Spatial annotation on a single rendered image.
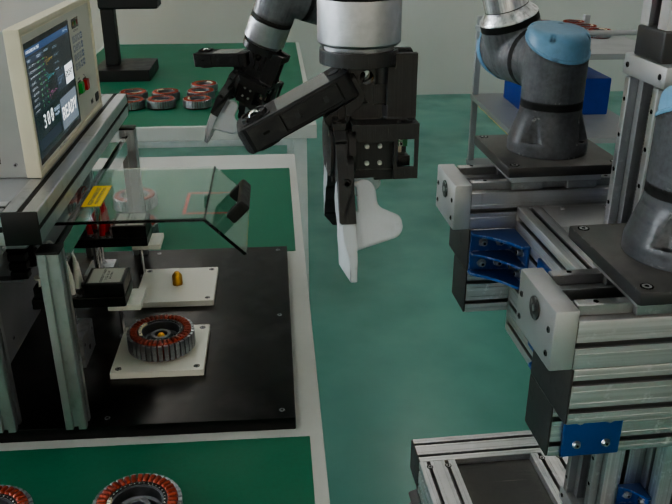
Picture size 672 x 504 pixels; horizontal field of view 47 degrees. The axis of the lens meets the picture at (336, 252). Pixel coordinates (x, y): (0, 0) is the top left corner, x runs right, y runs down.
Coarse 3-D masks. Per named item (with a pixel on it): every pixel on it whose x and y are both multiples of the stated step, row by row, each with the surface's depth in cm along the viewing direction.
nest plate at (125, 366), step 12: (204, 324) 139; (204, 336) 135; (120, 348) 132; (192, 348) 132; (204, 348) 132; (120, 360) 128; (132, 360) 128; (180, 360) 128; (192, 360) 128; (204, 360) 128; (120, 372) 125; (132, 372) 125; (144, 372) 125; (156, 372) 125; (168, 372) 125; (180, 372) 126; (192, 372) 126
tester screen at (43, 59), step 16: (64, 32) 124; (32, 48) 108; (48, 48) 115; (64, 48) 124; (32, 64) 107; (48, 64) 115; (64, 64) 124; (32, 80) 107; (48, 80) 115; (32, 96) 107; (48, 96) 114; (48, 128) 114
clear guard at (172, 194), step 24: (120, 168) 130; (144, 168) 130; (168, 168) 130; (192, 168) 130; (216, 168) 131; (120, 192) 119; (144, 192) 119; (168, 192) 119; (192, 192) 119; (216, 192) 122; (72, 216) 110; (96, 216) 110; (120, 216) 110; (144, 216) 110; (168, 216) 110; (192, 216) 110; (216, 216) 114; (240, 240) 114
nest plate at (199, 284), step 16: (160, 272) 159; (192, 272) 159; (208, 272) 159; (160, 288) 152; (176, 288) 152; (192, 288) 152; (208, 288) 152; (144, 304) 147; (160, 304) 147; (176, 304) 147; (192, 304) 148; (208, 304) 148
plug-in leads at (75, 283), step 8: (48, 240) 122; (72, 256) 124; (80, 272) 127; (72, 280) 122; (80, 280) 125; (40, 288) 123; (72, 288) 123; (80, 288) 126; (40, 296) 123; (72, 296) 123
